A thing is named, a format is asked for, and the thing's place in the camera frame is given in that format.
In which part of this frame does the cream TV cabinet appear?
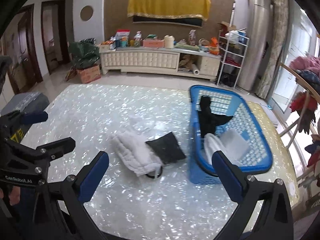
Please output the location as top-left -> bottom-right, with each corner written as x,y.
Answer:
100,47 -> 220,81

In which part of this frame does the cardboard box on floor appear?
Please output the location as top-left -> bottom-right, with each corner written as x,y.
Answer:
76,65 -> 101,84

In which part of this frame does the brown wooden door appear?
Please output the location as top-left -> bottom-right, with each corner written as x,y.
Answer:
17,5 -> 43,92

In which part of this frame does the silver standing air conditioner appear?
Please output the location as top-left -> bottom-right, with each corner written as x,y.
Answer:
236,0 -> 272,92

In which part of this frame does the black plush toy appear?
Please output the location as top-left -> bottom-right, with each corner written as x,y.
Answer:
197,96 -> 233,138

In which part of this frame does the white plastic bag on shelf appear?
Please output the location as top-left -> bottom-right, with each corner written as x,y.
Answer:
225,30 -> 241,44

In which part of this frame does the light blue cloth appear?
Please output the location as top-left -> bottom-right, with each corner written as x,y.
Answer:
220,129 -> 250,160

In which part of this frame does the pink storage box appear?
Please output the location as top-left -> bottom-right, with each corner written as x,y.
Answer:
143,38 -> 164,48

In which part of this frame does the grey cushioned stool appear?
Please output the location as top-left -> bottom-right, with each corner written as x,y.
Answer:
1,92 -> 49,116

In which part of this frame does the cream plastic jar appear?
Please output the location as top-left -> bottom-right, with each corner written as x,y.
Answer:
164,35 -> 175,49

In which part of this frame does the white paper roll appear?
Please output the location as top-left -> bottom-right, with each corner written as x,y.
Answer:
191,64 -> 200,75

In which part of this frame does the wooden clothes rack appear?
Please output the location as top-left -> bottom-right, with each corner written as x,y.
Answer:
279,62 -> 319,150

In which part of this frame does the blue plastic laundry basket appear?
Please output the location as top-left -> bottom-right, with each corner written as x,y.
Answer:
189,85 -> 273,185

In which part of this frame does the yellow cloth TV cover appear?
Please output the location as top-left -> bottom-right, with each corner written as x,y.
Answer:
127,0 -> 211,21

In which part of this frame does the pile of pink clothes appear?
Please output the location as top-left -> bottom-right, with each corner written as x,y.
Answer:
289,56 -> 319,85

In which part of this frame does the green plastic bag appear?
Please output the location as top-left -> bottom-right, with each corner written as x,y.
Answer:
69,38 -> 100,70

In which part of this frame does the red white snack box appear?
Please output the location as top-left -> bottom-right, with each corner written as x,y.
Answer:
116,29 -> 130,48

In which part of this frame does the orange bag on cabinet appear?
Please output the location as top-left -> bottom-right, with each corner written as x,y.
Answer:
209,37 -> 220,55

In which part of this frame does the patterned beige curtain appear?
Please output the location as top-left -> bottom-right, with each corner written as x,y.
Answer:
255,0 -> 289,99

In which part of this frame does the white metal shelf rack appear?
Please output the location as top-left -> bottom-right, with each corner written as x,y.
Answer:
216,28 -> 249,88

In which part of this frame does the red hanging garment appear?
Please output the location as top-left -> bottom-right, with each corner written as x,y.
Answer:
290,92 -> 318,134

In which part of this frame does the white quilted cloth with straps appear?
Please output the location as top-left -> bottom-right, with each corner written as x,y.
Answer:
111,130 -> 163,179

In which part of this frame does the person left hand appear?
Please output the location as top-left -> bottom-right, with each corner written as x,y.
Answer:
8,186 -> 21,206

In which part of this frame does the dark grey square cloth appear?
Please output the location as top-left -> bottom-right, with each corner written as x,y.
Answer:
145,132 -> 186,165

